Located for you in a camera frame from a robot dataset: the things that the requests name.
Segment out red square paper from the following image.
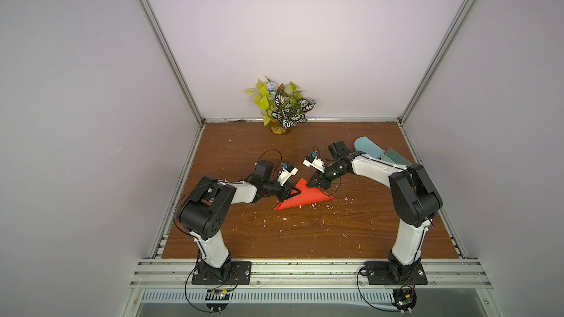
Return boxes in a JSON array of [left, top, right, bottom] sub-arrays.
[[275, 178, 333, 211]]

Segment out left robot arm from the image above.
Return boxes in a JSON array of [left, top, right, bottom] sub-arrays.
[[174, 160, 301, 271]]

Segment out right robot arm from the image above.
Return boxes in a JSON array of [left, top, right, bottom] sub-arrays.
[[303, 141, 443, 282]]

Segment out light blue dustpan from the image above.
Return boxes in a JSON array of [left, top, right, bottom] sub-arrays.
[[354, 136, 385, 159]]

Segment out green hand brush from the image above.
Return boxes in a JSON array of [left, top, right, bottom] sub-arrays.
[[381, 148, 412, 166]]

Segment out artificial plant in amber vase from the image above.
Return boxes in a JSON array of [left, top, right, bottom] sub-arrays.
[[245, 76, 316, 136]]

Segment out left small circuit board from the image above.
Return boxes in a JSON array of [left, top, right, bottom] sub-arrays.
[[204, 289, 231, 313]]

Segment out small circuit board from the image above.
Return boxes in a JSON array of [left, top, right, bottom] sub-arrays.
[[392, 286, 417, 313], [204, 289, 231, 313]]

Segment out right small circuit board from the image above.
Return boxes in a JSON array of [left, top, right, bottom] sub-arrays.
[[392, 286, 417, 313]]

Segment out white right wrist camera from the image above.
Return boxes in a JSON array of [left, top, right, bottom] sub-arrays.
[[303, 151, 325, 173]]

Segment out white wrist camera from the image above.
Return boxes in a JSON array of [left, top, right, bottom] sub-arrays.
[[303, 151, 325, 173], [277, 163, 298, 186]]

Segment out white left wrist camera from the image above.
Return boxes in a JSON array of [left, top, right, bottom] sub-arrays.
[[277, 163, 298, 186]]

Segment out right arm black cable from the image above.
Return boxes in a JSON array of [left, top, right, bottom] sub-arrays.
[[312, 146, 342, 197]]

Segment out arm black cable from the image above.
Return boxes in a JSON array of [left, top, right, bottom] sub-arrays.
[[172, 148, 285, 239], [312, 146, 342, 197]]

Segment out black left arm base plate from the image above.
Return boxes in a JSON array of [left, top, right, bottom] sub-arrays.
[[191, 261, 252, 285]]

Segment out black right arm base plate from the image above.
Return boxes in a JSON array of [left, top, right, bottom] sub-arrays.
[[360, 260, 428, 286]]

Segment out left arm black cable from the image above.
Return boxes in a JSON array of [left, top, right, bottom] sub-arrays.
[[172, 148, 285, 239]]

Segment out aluminium front rail frame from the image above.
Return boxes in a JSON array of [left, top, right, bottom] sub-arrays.
[[118, 259, 506, 316]]

